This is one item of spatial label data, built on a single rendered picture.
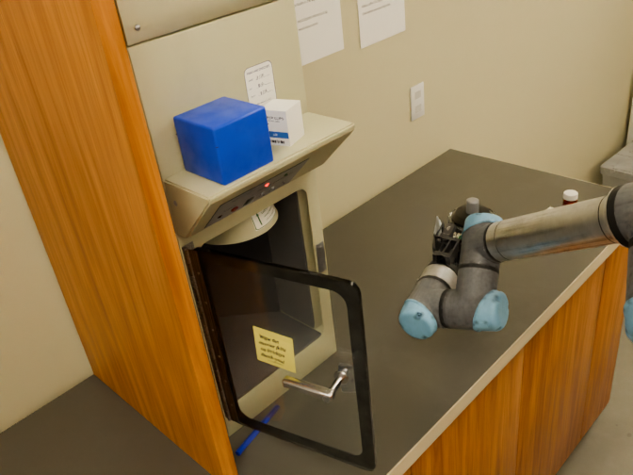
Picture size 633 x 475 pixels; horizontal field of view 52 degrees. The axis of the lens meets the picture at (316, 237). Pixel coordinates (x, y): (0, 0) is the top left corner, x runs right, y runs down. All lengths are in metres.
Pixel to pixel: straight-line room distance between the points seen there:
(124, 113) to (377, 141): 1.32
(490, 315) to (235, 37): 0.64
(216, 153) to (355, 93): 1.07
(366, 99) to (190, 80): 1.05
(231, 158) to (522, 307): 0.89
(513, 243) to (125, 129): 0.67
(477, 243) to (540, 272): 0.52
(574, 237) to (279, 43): 0.57
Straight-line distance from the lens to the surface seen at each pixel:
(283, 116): 1.04
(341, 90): 1.91
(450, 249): 1.38
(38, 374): 1.58
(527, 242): 1.15
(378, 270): 1.73
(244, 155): 0.97
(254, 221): 1.20
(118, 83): 0.85
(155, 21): 0.98
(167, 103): 1.00
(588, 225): 1.07
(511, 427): 1.80
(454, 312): 1.22
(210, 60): 1.04
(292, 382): 1.04
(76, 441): 1.47
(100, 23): 0.84
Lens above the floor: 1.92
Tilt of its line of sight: 31 degrees down
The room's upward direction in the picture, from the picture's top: 7 degrees counter-clockwise
